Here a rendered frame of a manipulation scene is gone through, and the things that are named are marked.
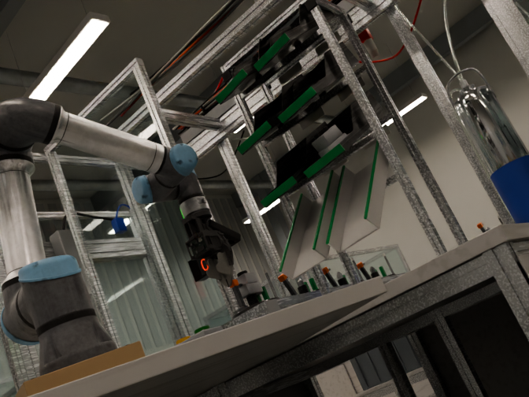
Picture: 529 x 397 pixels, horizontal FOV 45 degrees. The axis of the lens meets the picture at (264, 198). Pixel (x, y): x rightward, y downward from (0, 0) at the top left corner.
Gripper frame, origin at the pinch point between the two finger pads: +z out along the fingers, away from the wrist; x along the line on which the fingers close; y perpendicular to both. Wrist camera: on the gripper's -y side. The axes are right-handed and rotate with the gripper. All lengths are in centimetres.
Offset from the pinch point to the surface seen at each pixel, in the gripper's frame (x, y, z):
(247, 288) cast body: 2.1, -3.4, 3.3
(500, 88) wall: -89, -1064, -323
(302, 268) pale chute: 24.0, 1.8, 7.1
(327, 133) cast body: 45.7, 2.2, -17.7
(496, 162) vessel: 57, -80, -8
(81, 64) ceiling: -403, -387, -454
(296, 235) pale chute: 21.8, -5.3, -2.8
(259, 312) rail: 14.1, 11.5, 13.0
